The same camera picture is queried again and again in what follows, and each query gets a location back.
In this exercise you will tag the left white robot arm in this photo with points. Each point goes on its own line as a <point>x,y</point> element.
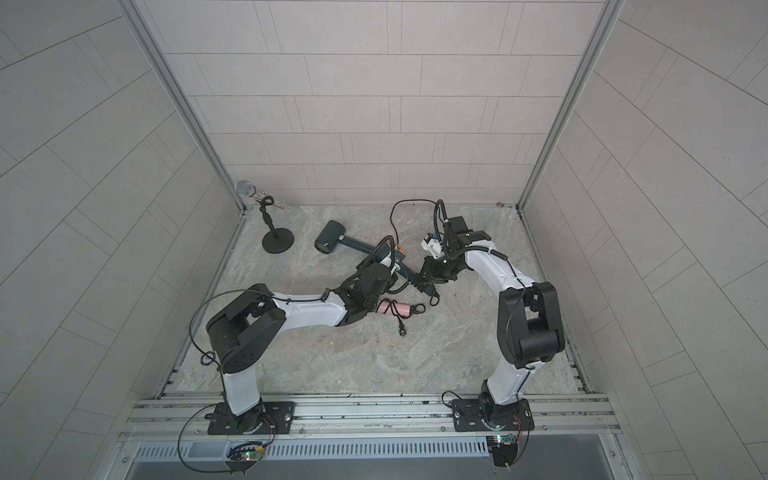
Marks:
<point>242,331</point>

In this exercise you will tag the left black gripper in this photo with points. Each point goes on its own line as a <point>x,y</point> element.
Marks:
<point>389,284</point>

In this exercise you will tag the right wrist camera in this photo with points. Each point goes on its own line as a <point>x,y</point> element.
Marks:
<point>454,237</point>

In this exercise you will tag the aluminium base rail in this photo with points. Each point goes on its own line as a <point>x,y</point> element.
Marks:
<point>316,416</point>

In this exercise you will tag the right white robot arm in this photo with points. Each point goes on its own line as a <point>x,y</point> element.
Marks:
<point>529,329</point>

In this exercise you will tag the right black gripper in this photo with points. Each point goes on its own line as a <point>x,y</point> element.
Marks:
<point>434,272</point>

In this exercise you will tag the pink hair dryer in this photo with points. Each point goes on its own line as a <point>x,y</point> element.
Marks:
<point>390,306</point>

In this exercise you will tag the green hair dryer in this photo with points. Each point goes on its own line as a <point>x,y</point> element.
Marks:
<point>334,234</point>
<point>405,267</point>

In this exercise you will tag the black microphone stand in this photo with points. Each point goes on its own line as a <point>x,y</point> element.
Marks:
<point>276,240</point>

